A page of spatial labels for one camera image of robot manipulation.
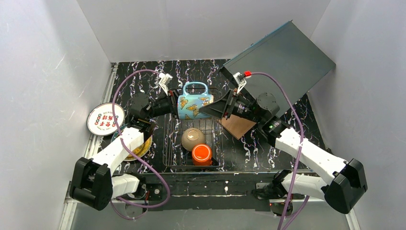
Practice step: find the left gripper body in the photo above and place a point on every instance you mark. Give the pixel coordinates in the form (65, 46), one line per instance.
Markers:
(173, 102)

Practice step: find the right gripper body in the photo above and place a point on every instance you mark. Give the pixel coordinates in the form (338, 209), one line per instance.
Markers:
(231, 105)

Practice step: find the blue butterfly mug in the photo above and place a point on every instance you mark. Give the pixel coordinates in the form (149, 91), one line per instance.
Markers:
(189, 104)

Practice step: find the beige ceramic bowl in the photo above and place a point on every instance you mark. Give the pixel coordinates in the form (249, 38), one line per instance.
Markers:
(192, 137)

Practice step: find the orange ceramic mug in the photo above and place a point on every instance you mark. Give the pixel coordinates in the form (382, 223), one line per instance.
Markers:
(202, 155)

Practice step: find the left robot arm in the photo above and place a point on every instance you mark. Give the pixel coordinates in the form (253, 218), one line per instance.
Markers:
(93, 182)

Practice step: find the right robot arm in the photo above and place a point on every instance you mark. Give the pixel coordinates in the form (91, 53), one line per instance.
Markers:
(339, 182)

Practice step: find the wooden base board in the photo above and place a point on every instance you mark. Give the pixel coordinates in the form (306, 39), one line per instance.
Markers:
(237, 126)

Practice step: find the yellow patterned plate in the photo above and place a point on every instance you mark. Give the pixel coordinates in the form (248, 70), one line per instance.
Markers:
(140, 151)

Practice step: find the dark grey tilted panel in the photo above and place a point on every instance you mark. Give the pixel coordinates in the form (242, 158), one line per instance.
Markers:
(286, 54)

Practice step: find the white plate red pattern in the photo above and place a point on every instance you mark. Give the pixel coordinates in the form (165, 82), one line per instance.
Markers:
(101, 122)

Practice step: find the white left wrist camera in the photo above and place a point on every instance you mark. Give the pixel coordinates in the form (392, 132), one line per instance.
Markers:
(164, 79)

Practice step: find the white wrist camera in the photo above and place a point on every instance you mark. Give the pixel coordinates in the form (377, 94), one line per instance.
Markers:
(241, 79)
(164, 79)

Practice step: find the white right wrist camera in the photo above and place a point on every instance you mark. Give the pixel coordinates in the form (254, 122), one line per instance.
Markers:
(241, 79)

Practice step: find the black wire dish rack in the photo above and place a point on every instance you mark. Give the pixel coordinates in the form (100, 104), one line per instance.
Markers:
(175, 156)

